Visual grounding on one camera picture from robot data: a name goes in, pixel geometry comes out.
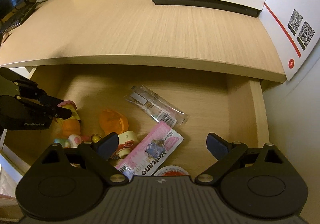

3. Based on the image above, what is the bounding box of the gold keychain trinket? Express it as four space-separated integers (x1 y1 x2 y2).
91 134 103 143

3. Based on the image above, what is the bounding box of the pink Volcano snack packet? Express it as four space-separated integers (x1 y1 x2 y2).
116 122 184 179

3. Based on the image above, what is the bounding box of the white desk drawer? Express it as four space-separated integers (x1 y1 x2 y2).
0 64 270 180

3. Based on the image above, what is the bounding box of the clear plastic packet with barcode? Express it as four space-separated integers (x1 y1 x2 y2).
126 85 190 129

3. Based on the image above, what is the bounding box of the teal toy case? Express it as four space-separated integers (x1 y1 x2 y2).
54 138 72 149

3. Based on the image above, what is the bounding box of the red white keychain charm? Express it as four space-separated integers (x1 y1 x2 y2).
111 131 139 160

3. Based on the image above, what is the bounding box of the small mushroom toy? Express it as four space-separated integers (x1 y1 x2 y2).
68 134 82 148

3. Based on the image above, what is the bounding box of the white leaflet with QR codes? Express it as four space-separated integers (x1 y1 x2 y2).
259 0 319 81

